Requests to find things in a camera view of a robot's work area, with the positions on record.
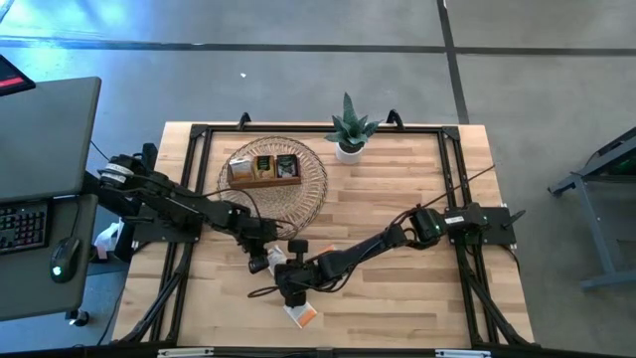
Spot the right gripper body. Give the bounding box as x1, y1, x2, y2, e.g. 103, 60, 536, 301
273, 257, 333, 295

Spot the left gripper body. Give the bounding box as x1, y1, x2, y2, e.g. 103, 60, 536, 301
236, 213, 280, 254

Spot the dark foil tea packet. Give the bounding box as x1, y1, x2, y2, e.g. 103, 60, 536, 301
275, 154, 300, 179

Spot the wooden tea organizer box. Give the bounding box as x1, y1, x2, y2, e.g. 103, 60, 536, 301
227, 153, 303, 191

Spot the round woven straw placemat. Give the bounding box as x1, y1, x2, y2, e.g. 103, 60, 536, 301
216, 134, 330, 242

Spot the snake plant in white pot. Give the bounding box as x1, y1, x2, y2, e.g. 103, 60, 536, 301
323, 91, 383, 166

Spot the black computer mouse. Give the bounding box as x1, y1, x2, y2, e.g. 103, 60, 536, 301
49, 235, 81, 285

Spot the grey office desk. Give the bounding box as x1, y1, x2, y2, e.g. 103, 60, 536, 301
0, 76, 103, 328

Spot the black keyboard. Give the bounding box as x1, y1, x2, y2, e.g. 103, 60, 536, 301
0, 200, 52, 256

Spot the black tablet red screen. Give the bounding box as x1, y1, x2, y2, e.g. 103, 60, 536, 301
0, 53, 37, 98

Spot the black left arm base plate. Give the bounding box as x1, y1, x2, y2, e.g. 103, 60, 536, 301
131, 216, 206, 245

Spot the black aluminium table frame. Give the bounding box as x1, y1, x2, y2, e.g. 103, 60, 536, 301
112, 109, 536, 352

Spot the silver aluminium post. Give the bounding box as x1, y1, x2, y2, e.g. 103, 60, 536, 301
434, 348, 492, 358
156, 347, 216, 358

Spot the thin black cable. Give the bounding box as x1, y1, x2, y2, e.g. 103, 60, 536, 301
420, 164, 497, 211

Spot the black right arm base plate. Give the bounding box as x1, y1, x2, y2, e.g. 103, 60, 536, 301
449, 206, 519, 246

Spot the grey metal table frame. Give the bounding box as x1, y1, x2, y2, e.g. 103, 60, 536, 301
548, 125, 636, 291

